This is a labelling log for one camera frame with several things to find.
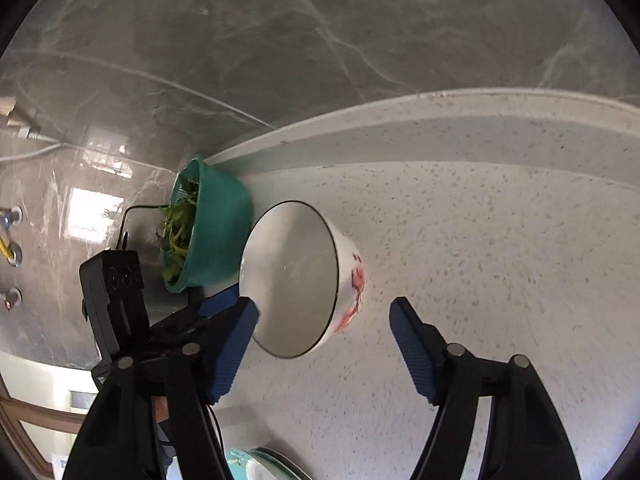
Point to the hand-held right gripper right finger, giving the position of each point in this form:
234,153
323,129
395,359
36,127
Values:
415,352

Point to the green plastic colander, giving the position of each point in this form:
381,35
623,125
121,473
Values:
220,230

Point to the leafy green vegetables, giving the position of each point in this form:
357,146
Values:
177,232

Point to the teal floral round plate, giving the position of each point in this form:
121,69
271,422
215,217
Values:
239,461

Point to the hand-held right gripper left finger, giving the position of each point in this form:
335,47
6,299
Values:
232,352

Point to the white bowl red flower print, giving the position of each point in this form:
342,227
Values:
290,280

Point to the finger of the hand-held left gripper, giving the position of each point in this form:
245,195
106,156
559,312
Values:
220,302

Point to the wall pipe valve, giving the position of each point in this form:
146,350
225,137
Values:
12,299
12,255
12,215

